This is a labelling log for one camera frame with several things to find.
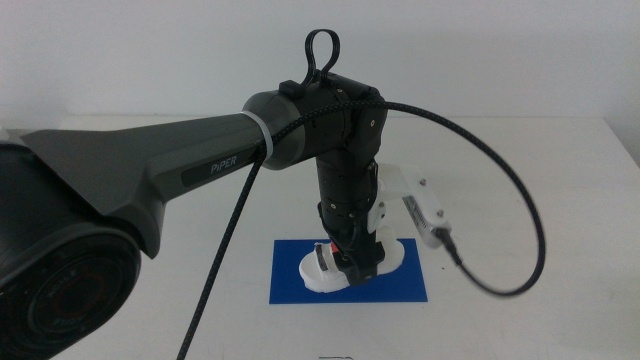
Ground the white shoe with striped straps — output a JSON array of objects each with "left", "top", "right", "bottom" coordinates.
[{"left": 298, "top": 225, "right": 405, "bottom": 294}]

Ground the blue rectangular mat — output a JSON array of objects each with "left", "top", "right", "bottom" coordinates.
[{"left": 268, "top": 237, "right": 429, "bottom": 305}]

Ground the white zip tie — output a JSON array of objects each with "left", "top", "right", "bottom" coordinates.
[{"left": 240, "top": 110, "right": 275, "bottom": 163}]

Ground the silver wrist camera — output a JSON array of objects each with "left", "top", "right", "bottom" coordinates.
[{"left": 401, "top": 194, "right": 453, "bottom": 250}]

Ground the black cable tie loop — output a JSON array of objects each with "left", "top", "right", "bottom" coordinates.
[{"left": 301, "top": 28, "right": 343, "bottom": 87}]

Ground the black braided cable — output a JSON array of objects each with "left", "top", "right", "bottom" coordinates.
[{"left": 174, "top": 99, "right": 548, "bottom": 360}]

